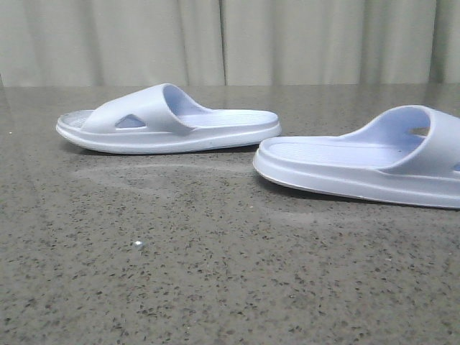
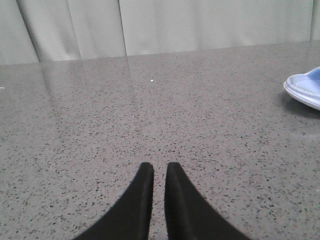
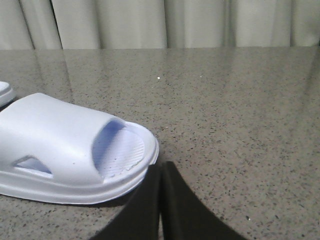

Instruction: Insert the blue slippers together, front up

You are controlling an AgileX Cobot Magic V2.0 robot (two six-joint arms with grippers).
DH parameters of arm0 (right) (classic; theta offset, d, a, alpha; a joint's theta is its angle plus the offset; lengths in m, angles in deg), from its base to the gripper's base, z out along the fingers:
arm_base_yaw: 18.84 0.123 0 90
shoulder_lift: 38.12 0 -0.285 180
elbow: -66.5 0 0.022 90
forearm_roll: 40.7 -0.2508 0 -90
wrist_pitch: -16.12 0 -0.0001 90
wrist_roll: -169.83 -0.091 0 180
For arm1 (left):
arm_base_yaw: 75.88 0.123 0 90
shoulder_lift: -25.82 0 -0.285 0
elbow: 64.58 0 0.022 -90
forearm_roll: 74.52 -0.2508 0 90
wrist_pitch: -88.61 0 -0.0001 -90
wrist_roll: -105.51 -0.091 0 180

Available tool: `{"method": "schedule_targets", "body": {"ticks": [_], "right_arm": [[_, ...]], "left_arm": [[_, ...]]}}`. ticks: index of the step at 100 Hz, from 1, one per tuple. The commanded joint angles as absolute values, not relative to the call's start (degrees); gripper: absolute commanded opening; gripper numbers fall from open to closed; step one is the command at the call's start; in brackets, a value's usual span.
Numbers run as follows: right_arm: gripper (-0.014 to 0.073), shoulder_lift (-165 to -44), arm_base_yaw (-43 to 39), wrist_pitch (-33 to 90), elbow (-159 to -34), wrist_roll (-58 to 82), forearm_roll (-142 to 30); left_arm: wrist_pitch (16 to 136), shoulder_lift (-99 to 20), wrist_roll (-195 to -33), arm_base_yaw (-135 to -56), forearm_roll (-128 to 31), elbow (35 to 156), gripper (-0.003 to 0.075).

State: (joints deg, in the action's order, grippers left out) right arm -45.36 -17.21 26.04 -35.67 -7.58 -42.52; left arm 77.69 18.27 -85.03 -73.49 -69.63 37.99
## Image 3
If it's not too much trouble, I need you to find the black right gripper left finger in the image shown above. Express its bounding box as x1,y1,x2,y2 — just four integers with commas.
92,164,161,240

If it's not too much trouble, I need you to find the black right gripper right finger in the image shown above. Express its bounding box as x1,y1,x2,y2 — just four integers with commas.
161,161,244,240

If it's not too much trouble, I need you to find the light blue slipper toe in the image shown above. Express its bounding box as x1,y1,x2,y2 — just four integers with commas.
0,93,159,205
0,81,16,107

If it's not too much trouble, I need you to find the pale grey-green curtain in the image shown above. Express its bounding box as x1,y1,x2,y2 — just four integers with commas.
0,0,320,50

